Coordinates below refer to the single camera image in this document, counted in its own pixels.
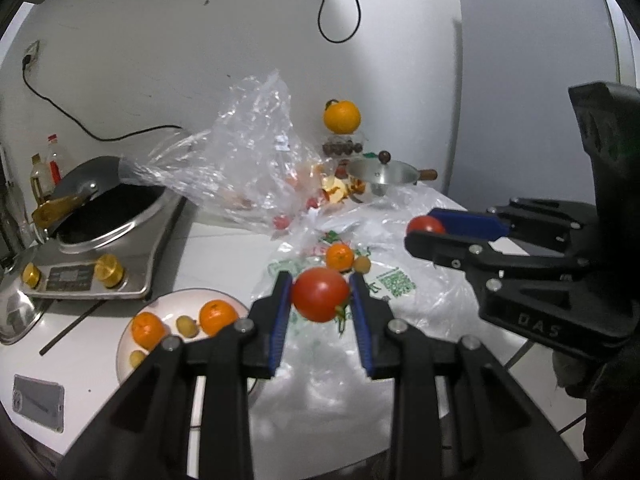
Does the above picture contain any silver induction cooker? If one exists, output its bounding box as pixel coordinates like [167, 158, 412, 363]
[22, 184, 188, 301]

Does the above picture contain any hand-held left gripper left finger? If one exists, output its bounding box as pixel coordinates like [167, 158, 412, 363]
[60, 270, 293, 480]

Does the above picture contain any clear box of dark fruit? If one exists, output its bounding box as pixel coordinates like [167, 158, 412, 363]
[321, 132, 366, 157]

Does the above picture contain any black stick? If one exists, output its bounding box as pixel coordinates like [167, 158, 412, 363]
[39, 302, 103, 356]

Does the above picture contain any grey wok wooden handle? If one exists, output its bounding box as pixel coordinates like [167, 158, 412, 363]
[31, 156, 126, 233]

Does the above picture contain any orange mandarin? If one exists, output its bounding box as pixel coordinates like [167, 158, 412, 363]
[131, 312, 166, 351]
[199, 300, 238, 337]
[325, 242, 355, 272]

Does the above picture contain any small steel pot with lid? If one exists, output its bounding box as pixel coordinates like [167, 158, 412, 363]
[346, 150, 438, 200]

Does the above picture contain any grey smartphone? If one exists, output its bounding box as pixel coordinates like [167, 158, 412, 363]
[11, 374, 67, 433]

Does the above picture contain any steel pot lid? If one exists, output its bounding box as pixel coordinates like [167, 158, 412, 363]
[0, 247, 51, 346]

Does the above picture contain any red cap sauce bottle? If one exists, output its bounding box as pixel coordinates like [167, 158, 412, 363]
[46, 134, 66, 186]

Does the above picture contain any clear plastic bag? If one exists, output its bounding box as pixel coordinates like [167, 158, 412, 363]
[120, 69, 351, 236]

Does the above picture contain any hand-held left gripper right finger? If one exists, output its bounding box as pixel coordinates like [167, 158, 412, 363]
[348, 272, 583, 480]

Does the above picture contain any white round plate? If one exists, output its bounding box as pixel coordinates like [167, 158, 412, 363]
[116, 287, 251, 393]

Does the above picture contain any brown cap sauce bottle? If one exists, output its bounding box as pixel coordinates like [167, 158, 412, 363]
[29, 154, 53, 206]

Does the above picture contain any black looped cable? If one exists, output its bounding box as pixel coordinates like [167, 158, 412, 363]
[317, 0, 362, 43]

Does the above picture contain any large orange with stem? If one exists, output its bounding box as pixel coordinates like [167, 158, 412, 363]
[322, 100, 362, 135]

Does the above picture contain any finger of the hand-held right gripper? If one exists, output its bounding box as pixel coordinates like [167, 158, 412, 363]
[404, 230, 596, 291]
[427, 197, 598, 256]

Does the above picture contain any green printed plastic bag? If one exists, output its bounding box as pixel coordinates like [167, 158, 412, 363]
[250, 185, 531, 436]

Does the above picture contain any black power cable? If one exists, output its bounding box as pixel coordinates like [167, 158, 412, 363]
[21, 57, 186, 142]

